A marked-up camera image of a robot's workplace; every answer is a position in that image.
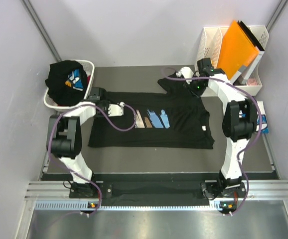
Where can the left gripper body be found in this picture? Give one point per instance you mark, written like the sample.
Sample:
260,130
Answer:
104,108

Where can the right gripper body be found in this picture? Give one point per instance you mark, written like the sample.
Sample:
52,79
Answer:
196,87

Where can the black brushstroke print t-shirt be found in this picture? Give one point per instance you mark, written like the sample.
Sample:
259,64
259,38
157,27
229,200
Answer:
175,119

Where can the black daisy print t-shirt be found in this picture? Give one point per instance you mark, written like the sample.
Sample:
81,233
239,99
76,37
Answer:
67,82

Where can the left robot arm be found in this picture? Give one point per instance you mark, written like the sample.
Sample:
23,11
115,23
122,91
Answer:
64,135

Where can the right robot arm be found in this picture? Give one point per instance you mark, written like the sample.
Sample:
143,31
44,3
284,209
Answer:
238,125

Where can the red t-shirt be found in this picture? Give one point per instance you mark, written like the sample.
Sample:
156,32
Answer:
89,79

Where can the white laundry basket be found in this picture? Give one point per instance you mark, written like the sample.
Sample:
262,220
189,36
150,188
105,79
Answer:
89,69

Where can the white file organizer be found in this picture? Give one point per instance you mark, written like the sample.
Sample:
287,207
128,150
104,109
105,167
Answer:
210,46

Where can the white grey binder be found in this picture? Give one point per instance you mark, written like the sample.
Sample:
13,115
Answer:
244,72

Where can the pink small item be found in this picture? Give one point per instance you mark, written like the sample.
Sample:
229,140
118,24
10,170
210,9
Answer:
251,82

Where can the orange folder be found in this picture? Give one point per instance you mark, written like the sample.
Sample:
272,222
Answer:
236,50

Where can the black folder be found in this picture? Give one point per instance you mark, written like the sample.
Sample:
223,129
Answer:
250,36

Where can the folded white daisy t-shirt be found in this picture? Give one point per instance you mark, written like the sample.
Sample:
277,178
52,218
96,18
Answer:
264,128

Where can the dark grey table mat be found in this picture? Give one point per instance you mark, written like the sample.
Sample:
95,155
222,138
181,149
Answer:
151,159

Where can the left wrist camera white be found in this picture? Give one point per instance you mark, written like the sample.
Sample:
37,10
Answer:
116,110

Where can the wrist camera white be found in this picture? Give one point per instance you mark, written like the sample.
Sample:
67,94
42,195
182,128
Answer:
116,110
185,72

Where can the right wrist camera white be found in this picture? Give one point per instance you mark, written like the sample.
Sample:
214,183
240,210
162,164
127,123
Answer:
185,72

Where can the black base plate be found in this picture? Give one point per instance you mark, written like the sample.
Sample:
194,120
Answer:
153,189

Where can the grey cable duct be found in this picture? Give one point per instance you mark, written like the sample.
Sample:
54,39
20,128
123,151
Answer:
89,206

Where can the aluminium frame rail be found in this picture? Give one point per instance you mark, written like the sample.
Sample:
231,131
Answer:
259,190

